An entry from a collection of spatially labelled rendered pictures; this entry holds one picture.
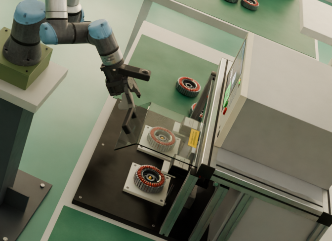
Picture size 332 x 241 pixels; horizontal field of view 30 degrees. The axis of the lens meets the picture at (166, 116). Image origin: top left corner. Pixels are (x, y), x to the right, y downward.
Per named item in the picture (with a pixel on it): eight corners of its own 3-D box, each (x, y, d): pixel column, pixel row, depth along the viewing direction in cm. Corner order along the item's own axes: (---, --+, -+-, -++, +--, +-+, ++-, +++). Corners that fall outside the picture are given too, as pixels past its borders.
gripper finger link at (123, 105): (122, 120, 224) (116, 95, 224) (138, 116, 222) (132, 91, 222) (119, 120, 221) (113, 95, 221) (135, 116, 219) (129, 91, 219)
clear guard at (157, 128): (113, 150, 192) (119, 136, 188) (130, 108, 211) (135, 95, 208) (210, 188, 194) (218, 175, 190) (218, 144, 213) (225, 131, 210)
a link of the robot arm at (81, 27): (65, 20, 221) (78, 24, 213) (94, 19, 227) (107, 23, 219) (64, 41, 224) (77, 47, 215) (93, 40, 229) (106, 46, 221)
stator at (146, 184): (129, 185, 215) (132, 178, 213) (137, 167, 224) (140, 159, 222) (159, 198, 215) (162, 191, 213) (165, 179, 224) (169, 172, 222)
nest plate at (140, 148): (137, 149, 234) (138, 147, 233) (144, 127, 246) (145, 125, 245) (173, 164, 235) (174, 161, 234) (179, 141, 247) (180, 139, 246)
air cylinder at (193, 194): (176, 204, 218) (182, 193, 215) (179, 190, 224) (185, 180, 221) (189, 209, 218) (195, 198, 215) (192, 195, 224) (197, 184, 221)
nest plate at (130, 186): (122, 190, 214) (123, 188, 213) (131, 164, 226) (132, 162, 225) (162, 206, 215) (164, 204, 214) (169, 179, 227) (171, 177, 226)
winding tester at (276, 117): (213, 145, 193) (240, 94, 181) (225, 76, 228) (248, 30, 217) (327, 191, 195) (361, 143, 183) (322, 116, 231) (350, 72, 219)
